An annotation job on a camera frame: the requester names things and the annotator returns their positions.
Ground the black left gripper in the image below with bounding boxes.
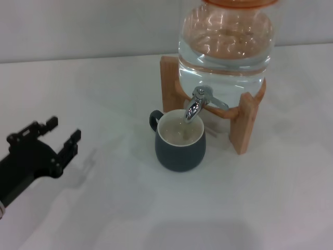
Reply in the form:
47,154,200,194
0,116,82,208

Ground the glass water dispenser jar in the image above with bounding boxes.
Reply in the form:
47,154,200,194
178,2,276,109

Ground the chrome faucet tap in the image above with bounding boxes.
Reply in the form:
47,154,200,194
183,85,230,123

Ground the dark grey ceramic mug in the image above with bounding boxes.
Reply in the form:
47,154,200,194
149,109,207,173

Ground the wooden dispenser stand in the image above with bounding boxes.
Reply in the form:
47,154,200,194
160,56,268,156

